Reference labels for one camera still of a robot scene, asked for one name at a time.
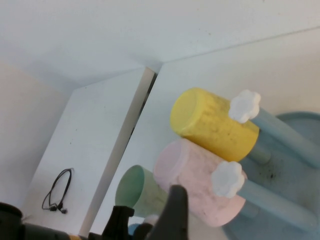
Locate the blue cup stand with pegs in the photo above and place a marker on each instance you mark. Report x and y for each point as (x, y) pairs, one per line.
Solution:
(280, 180)

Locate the green plastic cup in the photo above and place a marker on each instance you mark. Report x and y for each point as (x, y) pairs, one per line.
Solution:
(130, 185)

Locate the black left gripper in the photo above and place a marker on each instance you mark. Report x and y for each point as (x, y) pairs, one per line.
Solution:
(120, 220)

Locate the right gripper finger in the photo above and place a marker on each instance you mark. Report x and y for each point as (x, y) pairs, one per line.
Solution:
(175, 212)

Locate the yellow plastic cup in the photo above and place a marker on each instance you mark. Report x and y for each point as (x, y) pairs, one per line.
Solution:
(212, 125)

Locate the blue plastic cup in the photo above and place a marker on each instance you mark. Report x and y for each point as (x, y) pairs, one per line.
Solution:
(132, 228)

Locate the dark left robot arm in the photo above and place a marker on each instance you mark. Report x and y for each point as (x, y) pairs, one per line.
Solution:
(25, 230)

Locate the pale pink plastic cup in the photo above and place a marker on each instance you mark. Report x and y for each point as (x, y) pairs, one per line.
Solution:
(195, 175)

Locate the white side table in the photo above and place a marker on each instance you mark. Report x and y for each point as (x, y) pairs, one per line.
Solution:
(87, 125)

